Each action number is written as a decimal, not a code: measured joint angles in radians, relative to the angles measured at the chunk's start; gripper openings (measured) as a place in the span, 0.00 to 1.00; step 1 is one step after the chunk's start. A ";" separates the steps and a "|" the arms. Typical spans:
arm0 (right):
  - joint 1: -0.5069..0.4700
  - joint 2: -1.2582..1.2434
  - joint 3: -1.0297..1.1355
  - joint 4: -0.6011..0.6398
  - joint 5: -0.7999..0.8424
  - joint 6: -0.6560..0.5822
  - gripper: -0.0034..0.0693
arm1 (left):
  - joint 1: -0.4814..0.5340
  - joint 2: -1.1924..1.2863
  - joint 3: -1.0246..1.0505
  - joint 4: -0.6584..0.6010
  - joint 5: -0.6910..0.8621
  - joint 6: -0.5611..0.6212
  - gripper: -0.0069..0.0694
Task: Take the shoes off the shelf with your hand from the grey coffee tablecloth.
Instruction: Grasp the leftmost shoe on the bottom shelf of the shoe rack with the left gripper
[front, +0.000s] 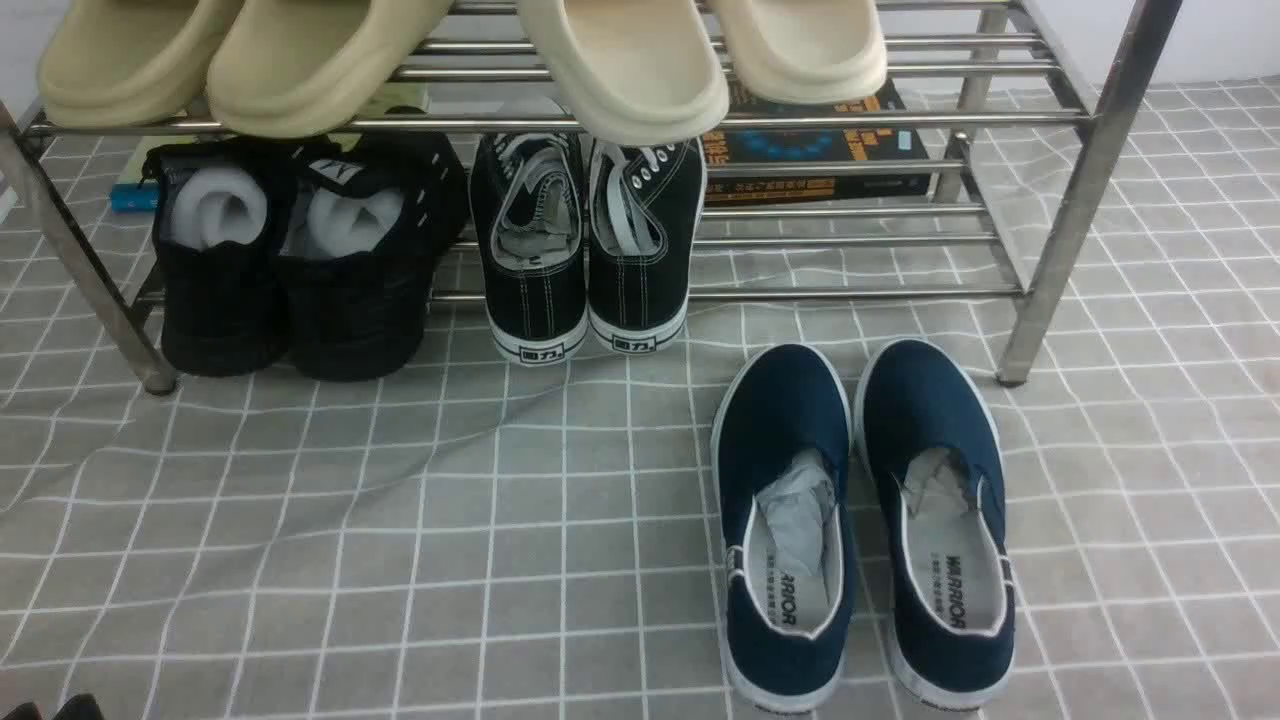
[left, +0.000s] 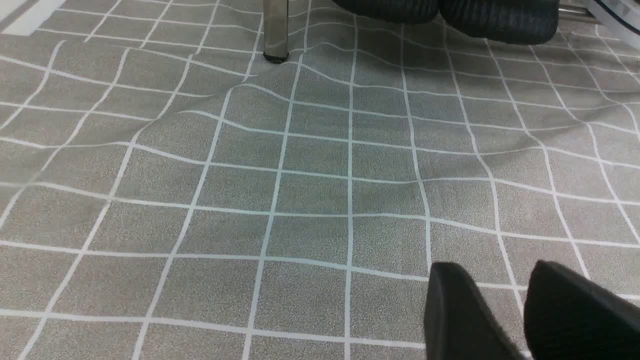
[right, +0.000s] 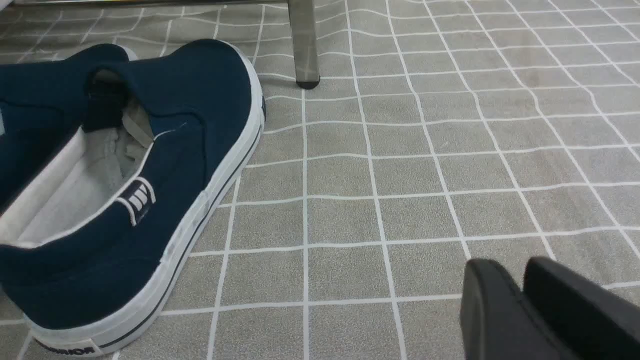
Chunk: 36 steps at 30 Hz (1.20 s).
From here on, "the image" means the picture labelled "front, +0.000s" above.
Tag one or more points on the black knit sneaker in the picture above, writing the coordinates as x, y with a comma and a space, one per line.
369, 227
223, 211

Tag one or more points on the stainless steel shoe rack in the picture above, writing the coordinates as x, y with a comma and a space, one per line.
1011, 39

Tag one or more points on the grey checked floor cloth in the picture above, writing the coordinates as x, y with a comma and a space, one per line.
468, 539

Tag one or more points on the green and blue book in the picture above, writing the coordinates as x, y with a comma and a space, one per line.
133, 192

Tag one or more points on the beige slipper far left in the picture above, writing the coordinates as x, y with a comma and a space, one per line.
128, 63

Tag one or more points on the beige slipper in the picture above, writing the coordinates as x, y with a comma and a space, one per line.
128, 63
294, 69

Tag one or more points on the black canvas sneaker left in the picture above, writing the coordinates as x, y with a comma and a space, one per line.
525, 197

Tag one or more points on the black canvas sneaker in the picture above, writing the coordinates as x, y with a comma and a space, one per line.
525, 197
644, 208

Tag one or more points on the navy slip-on shoe left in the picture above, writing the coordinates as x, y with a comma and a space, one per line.
780, 453

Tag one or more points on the navy slip-on shoe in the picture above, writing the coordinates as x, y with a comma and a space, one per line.
930, 446
780, 453

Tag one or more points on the black canvas sneaker right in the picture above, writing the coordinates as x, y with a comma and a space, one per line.
644, 208

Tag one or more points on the cream slipper centre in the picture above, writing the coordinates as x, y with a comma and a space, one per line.
636, 73

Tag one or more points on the cream slipper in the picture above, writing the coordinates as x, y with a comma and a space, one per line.
636, 73
805, 52

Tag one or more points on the navy slip-on shoe right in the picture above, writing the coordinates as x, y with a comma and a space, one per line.
930, 446

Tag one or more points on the black book with blue print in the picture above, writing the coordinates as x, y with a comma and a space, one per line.
810, 150

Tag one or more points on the cream slipper right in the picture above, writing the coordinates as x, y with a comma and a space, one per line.
805, 52

